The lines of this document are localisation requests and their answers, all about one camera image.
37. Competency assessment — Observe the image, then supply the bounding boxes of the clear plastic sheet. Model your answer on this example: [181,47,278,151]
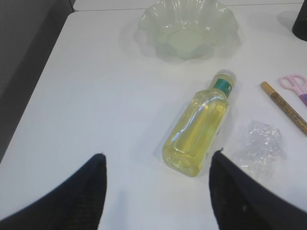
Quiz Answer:
[231,121,286,180]

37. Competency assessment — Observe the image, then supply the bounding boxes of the gold glitter pen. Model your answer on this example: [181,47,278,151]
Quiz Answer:
[260,81,307,136]

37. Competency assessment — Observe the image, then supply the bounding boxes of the black mesh pen cup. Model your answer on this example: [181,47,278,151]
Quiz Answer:
[292,0,307,41]

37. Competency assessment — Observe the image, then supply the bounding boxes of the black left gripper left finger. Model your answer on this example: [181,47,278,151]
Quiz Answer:
[0,154,107,230]

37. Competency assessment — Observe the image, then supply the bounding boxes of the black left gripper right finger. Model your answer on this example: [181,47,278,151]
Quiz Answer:
[209,150,307,230]

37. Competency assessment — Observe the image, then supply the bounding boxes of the pink purple scissors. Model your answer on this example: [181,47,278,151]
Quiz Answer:
[279,75,307,106]

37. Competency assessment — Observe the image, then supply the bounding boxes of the pale green wavy plate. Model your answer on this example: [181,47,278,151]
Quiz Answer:
[133,0,241,62]

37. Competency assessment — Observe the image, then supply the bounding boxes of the yellow tea bottle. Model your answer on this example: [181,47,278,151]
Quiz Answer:
[162,69,236,177]

